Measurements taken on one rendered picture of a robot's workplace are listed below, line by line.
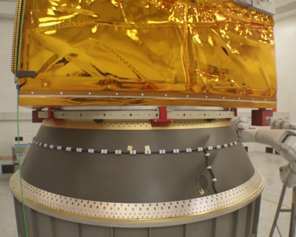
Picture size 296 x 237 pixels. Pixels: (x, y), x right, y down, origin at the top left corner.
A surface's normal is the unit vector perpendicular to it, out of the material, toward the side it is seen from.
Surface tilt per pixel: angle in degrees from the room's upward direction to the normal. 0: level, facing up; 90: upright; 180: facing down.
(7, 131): 90
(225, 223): 90
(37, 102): 90
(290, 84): 90
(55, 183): 62
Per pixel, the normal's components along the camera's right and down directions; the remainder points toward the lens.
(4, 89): 0.43, 0.03
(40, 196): -0.34, -0.72
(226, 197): 0.36, -0.72
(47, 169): -0.48, -0.44
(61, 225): -0.36, 0.03
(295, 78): -0.90, 0.01
